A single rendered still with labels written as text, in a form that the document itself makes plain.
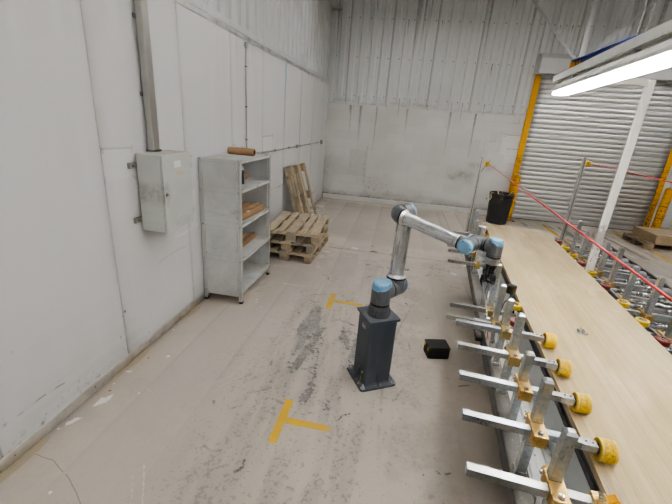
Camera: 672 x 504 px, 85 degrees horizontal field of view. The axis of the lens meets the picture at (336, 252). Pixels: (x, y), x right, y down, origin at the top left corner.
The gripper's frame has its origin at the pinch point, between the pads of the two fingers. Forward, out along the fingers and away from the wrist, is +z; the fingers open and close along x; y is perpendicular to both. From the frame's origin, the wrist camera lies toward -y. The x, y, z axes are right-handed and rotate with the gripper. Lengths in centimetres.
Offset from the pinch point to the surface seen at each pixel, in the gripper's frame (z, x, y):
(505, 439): 30, 5, 95
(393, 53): -264, -183, -729
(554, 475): 2, 7, 138
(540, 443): 6, 8, 120
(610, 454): 5, 31, 119
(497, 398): 30, 5, 68
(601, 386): 10, 47, 68
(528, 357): -9, 7, 88
